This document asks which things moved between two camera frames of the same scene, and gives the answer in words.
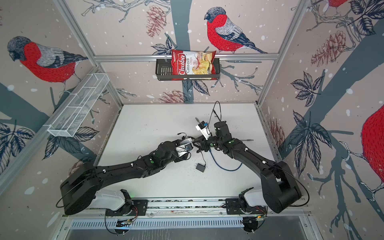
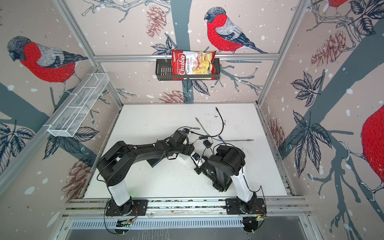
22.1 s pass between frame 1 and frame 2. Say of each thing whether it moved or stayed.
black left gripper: moved
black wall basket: stayed
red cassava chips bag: stayed
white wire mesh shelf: stayed
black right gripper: moved
